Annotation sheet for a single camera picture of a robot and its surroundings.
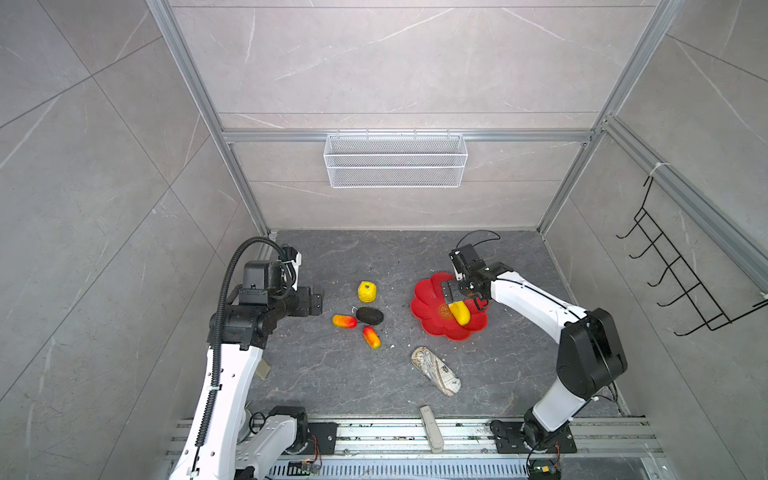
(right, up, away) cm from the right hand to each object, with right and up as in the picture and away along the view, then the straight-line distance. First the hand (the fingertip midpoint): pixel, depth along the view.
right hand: (460, 285), depth 92 cm
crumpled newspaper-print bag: (-8, -24, -11) cm, 27 cm away
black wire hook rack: (+43, -2, -28) cm, 51 cm away
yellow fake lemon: (-30, -2, +4) cm, 30 cm away
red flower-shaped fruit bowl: (-7, -11, +4) cm, 13 cm away
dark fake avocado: (-29, -10, +1) cm, 30 cm away
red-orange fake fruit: (-38, -11, +1) cm, 40 cm away
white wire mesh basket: (-20, +42, +9) cm, 48 cm away
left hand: (-43, +2, -21) cm, 48 cm away
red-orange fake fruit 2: (-28, -15, -3) cm, 32 cm away
